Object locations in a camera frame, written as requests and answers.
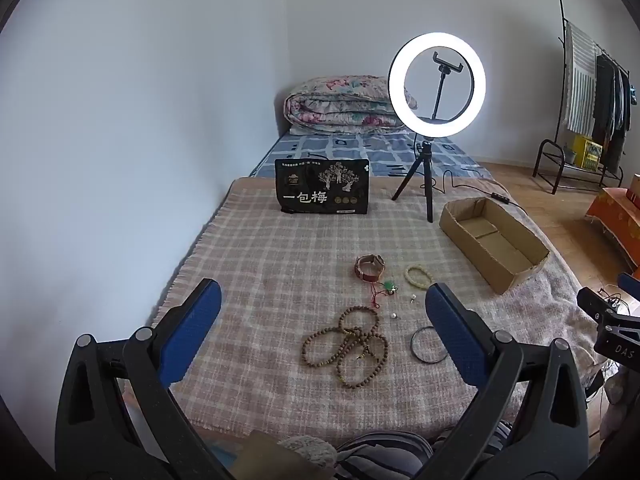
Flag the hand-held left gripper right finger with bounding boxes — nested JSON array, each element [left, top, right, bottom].
[[415, 282, 591, 480]]

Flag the dark hanging clothes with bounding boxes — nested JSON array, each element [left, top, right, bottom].
[[592, 54, 635, 172]]

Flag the wooden bead necklace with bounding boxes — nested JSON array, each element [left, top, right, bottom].
[[300, 305, 390, 389]]

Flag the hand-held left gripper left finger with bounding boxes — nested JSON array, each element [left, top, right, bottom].
[[55, 277, 236, 480]]

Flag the orange cloth covered stand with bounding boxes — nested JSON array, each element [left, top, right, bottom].
[[584, 187, 640, 262]]

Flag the black snack bag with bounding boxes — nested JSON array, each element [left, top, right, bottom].
[[274, 158, 371, 215]]

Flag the black tripod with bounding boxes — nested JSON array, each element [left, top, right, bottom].
[[392, 137, 436, 224]]

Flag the black clothes rack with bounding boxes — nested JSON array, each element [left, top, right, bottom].
[[532, 0, 640, 196]]

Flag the white ring light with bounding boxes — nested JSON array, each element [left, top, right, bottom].
[[387, 32, 486, 139]]

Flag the person's striped clothing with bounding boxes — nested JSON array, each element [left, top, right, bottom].
[[277, 429, 503, 480]]

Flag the folded floral quilt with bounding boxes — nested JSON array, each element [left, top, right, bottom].
[[283, 75, 419, 136]]

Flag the green pendant red cord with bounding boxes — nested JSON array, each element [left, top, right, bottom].
[[372, 280, 401, 309]]

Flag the red strap wristwatch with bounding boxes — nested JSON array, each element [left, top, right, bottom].
[[354, 254, 386, 284]]

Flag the cardboard box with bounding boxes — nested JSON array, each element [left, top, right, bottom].
[[438, 197, 551, 295]]

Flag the striped towel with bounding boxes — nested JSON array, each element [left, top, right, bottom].
[[564, 22, 599, 134]]

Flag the black bangle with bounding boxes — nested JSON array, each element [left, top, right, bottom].
[[410, 326, 447, 361]]

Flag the black ring light cable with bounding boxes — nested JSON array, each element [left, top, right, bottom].
[[414, 132, 526, 213]]

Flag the black phone holder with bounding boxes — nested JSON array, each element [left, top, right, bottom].
[[430, 51, 463, 123]]

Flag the yellow crate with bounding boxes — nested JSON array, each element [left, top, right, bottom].
[[569, 134, 604, 169]]

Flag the pale pearl bracelet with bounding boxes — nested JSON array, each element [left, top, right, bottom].
[[404, 264, 434, 290]]

